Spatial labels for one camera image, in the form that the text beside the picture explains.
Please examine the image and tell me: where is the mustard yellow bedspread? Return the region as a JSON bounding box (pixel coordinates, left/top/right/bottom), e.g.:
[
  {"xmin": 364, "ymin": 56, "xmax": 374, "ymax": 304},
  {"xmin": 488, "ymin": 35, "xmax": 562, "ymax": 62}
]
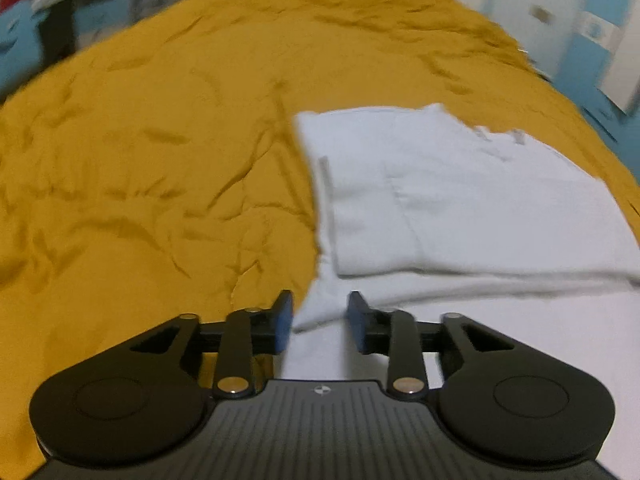
[{"xmin": 1, "ymin": 0, "xmax": 639, "ymax": 479}]

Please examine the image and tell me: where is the blue white wardrobe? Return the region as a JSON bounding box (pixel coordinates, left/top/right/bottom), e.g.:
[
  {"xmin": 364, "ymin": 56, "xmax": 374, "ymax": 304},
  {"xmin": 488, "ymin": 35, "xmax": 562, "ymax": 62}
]
[{"xmin": 399, "ymin": 0, "xmax": 640, "ymax": 126}]

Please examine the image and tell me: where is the white printed t-shirt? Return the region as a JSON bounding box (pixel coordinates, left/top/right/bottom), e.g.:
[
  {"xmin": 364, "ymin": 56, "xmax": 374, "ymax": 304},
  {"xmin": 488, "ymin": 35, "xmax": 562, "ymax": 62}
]
[{"xmin": 283, "ymin": 104, "xmax": 639, "ymax": 479}]

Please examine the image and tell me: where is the blue desk with drawers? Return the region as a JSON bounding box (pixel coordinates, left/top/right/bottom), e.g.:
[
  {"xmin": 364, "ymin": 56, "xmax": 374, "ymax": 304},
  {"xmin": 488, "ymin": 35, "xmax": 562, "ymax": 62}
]
[{"xmin": 1, "ymin": 0, "xmax": 129, "ymax": 98}]

